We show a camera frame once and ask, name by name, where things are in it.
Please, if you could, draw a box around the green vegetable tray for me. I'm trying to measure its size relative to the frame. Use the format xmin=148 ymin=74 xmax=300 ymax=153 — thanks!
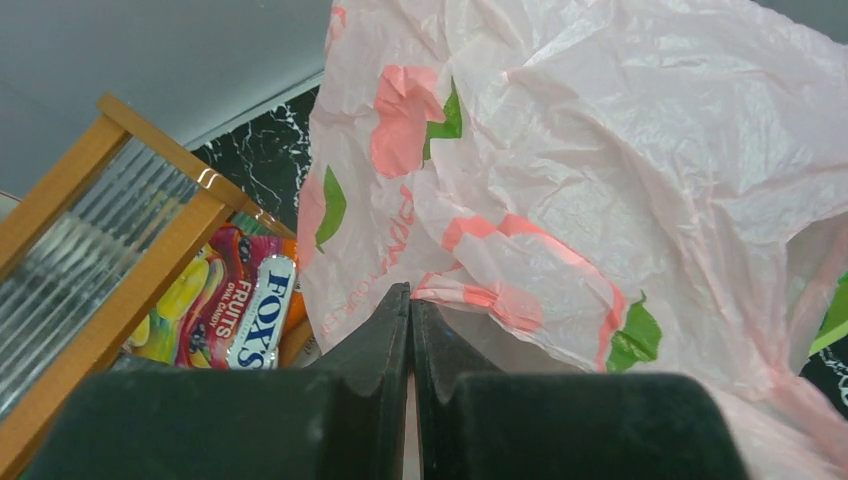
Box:
xmin=809 ymin=274 xmax=847 ymax=356

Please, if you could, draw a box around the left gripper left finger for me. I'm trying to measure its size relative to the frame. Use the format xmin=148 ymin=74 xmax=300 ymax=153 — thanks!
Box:
xmin=25 ymin=284 xmax=410 ymax=479

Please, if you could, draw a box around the orange Fox's fruits candy bag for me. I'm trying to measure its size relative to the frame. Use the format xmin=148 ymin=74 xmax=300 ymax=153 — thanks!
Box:
xmin=124 ymin=223 xmax=305 ymax=370

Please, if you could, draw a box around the wooden rack with glass shelves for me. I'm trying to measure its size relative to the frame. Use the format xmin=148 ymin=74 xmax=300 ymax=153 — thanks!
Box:
xmin=1 ymin=93 xmax=290 ymax=479

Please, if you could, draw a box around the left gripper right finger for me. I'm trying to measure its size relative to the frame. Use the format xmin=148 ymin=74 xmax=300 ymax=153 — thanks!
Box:
xmin=410 ymin=300 xmax=748 ymax=479

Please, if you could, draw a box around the pink plastic grocery bag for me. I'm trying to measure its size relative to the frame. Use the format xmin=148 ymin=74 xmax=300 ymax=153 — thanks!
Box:
xmin=297 ymin=1 xmax=847 ymax=479

